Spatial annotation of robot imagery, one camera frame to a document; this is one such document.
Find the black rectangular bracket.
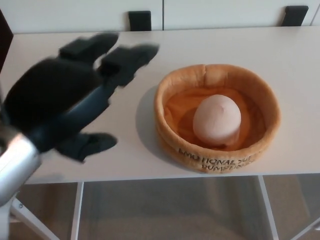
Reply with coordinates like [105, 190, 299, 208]
[284, 5, 310, 27]
[128, 10, 153, 32]

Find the orange round plush plate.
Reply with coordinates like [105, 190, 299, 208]
[153, 63, 283, 174]

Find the white diagonal metal strut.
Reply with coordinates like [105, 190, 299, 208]
[9, 196, 61, 240]
[300, 214, 320, 240]

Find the white cabinet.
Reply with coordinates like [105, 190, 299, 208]
[0, 0, 320, 34]

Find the dark brown furniture panel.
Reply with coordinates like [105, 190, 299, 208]
[0, 6, 14, 76]

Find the white table leg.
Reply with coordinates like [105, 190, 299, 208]
[70, 181, 85, 240]
[257, 175, 279, 240]

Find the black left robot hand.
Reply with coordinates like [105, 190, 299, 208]
[3, 32, 161, 164]

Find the cream plush dumpling toy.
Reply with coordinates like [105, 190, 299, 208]
[192, 94, 243, 146]

